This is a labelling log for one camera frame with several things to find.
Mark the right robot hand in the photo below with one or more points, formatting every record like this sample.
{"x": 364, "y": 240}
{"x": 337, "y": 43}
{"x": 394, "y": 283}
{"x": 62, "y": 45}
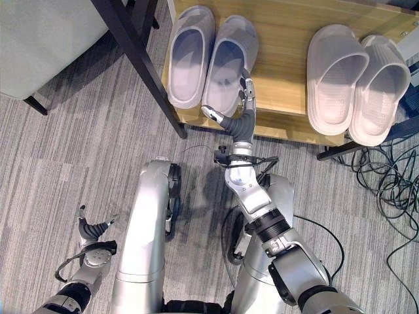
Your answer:
{"x": 244, "y": 126}

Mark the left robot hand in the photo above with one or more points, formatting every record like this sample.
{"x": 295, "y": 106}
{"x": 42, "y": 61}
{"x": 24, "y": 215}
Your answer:
{"x": 91, "y": 230}

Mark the light purple slipper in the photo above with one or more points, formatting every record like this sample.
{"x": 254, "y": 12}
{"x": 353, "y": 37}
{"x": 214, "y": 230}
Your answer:
{"x": 191, "y": 55}
{"x": 227, "y": 65}

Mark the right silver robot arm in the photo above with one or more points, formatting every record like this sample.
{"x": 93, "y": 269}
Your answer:
{"x": 275, "y": 235}

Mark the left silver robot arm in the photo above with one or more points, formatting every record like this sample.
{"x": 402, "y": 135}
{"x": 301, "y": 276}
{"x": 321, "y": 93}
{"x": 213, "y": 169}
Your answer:
{"x": 78, "y": 278}

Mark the wooden shoe rack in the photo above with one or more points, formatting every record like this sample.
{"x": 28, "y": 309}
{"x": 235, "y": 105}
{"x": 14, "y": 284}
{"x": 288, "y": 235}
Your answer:
{"x": 284, "y": 65}

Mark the left silver robot leg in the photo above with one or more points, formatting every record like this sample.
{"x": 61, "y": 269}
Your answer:
{"x": 144, "y": 235}

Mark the light pink slipper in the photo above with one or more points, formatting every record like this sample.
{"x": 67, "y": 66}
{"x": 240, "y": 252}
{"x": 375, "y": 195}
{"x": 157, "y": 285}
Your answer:
{"x": 334, "y": 78}
{"x": 376, "y": 95}

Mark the black table leg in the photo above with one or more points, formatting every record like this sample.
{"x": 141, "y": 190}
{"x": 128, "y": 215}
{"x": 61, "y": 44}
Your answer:
{"x": 139, "y": 62}

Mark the black metal floor bar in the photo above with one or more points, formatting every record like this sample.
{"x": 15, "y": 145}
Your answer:
{"x": 366, "y": 139}

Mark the light grey sofa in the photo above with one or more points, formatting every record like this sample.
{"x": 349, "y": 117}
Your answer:
{"x": 42, "y": 42}

